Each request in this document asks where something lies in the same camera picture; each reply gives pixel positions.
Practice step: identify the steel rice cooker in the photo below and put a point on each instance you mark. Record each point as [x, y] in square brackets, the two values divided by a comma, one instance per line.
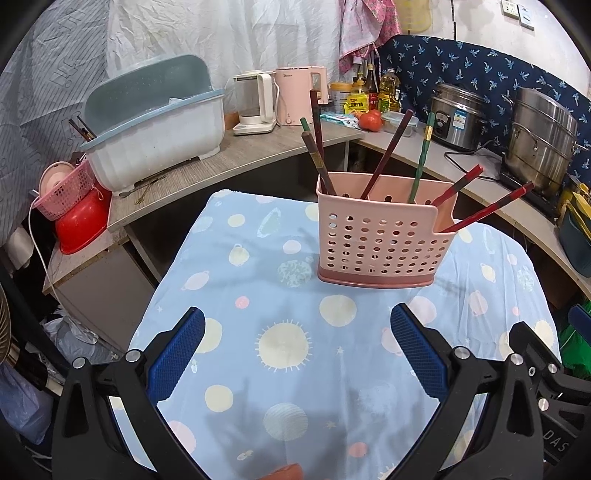
[461, 124]

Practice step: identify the blue white packet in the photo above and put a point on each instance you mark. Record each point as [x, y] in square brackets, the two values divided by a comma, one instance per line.
[339, 120]

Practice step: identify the yellow packet stack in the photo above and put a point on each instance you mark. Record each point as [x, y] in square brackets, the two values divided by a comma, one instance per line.
[579, 203]

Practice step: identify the yellow tin can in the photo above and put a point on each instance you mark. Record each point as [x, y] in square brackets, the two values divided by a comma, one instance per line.
[339, 99]

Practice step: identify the red tomato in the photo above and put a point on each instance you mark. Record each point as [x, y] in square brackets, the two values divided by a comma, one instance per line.
[370, 121]

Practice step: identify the pink round bowl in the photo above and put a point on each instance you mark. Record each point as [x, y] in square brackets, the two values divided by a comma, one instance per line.
[53, 177]

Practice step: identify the navy printed cloth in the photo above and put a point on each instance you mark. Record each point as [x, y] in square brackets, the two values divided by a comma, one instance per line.
[461, 60]

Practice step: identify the black induction cooktop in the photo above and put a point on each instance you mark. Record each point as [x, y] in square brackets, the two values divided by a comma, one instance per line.
[547, 205]

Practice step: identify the clear plastic bag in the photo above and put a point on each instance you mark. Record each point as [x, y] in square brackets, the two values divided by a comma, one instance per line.
[69, 334]

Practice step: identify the grey side cabinet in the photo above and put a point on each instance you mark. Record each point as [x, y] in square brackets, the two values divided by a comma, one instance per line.
[101, 286]

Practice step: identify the cooking oil bottle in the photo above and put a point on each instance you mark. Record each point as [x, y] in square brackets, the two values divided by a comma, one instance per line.
[390, 94]

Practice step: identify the curved wooden counter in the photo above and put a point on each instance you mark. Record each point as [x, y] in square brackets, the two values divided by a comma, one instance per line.
[277, 152]

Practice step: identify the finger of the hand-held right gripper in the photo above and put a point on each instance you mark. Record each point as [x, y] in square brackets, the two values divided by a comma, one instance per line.
[531, 344]
[581, 319]

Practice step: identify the steel steamer pot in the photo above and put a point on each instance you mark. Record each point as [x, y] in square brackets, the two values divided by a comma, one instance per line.
[540, 147]

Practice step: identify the dark maroon chopstick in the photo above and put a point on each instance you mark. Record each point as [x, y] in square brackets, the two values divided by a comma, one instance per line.
[388, 152]
[315, 115]

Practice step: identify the dark sauce bottle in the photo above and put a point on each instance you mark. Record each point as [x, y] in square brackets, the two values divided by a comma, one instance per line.
[371, 92]

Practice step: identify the pink plastic basket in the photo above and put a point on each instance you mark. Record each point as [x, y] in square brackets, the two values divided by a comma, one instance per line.
[69, 194]

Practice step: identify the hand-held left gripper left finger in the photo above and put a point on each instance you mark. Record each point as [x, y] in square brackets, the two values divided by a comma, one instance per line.
[178, 355]

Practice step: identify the pink perforated utensil holder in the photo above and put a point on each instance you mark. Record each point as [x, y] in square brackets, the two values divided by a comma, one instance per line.
[378, 240]

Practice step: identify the green chopstick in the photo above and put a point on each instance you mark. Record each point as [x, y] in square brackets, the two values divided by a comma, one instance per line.
[421, 161]
[304, 123]

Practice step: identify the blue plastic bag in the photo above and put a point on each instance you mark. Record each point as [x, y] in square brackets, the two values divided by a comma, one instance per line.
[23, 406]

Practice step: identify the clear food container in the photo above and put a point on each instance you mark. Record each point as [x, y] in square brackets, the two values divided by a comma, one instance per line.
[392, 127]

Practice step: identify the pink hanging cloth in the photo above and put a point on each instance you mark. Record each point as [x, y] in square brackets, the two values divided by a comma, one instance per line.
[364, 32]

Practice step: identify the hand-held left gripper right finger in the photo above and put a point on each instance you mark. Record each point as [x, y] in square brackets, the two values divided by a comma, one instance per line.
[418, 355]

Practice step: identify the white wall socket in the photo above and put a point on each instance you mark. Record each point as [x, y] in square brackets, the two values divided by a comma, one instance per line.
[526, 16]
[510, 7]

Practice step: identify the black electric fan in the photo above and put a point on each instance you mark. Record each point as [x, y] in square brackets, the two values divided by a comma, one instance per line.
[3, 323]

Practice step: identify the dark blue basin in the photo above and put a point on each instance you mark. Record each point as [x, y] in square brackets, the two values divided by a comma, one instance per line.
[577, 244]

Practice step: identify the yellow hanging bag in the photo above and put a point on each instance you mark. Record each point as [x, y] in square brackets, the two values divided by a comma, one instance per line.
[414, 14]

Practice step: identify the blue dotted tablecloth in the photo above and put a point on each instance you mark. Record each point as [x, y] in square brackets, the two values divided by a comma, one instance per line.
[277, 277]

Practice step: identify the white dish rack blue lid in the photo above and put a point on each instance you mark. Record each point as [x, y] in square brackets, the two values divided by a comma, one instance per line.
[152, 147]

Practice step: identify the green plastic bag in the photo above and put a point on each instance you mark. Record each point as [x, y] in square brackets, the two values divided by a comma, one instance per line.
[570, 350]

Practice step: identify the red plastic basin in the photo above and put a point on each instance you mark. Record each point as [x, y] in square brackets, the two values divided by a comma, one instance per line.
[81, 226]

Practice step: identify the red chopstick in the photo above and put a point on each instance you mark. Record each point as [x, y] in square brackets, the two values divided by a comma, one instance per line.
[457, 184]
[489, 205]

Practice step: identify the white glass kettle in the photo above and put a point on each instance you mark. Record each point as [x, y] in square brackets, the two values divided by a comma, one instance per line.
[265, 101]

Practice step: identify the pink electric kettle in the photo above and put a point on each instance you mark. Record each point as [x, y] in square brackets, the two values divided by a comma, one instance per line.
[295, 97]

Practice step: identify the brown chopstick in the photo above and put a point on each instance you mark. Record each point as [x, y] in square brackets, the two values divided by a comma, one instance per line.
[308, 142]

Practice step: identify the yellow label container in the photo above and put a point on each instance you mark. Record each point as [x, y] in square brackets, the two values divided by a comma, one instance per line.
[356, 104]

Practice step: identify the white plastic sheet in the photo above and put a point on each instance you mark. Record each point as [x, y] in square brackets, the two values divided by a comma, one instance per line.
[184, 37]

